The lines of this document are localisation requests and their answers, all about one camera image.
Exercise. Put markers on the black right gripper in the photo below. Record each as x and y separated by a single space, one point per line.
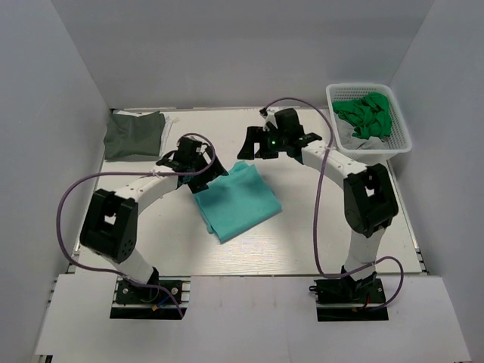
258 140

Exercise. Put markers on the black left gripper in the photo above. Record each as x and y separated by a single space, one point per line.
202 172

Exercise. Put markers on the teal t-shirt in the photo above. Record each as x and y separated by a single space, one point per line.
235 203

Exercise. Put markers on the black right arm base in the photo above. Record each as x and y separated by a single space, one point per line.
336 302

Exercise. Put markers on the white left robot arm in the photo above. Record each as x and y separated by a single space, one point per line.
110 228

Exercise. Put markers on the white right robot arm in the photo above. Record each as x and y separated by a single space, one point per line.
368 197

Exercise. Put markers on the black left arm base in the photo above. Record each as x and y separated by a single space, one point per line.
136 303

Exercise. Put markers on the crumpled grey t-shirt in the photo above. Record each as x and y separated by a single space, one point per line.
351 142

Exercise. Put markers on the folded dark olive t-shirt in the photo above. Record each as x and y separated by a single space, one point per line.
130 136

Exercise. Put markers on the crumpled green t-shirt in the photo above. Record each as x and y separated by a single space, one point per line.
368 116

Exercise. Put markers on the white plastic basket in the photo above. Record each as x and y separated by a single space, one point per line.
398 143

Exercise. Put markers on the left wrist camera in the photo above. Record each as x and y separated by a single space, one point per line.
188 150

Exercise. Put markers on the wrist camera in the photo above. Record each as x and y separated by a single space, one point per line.
188 150
284 122

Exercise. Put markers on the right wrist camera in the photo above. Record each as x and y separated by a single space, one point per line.
284 122

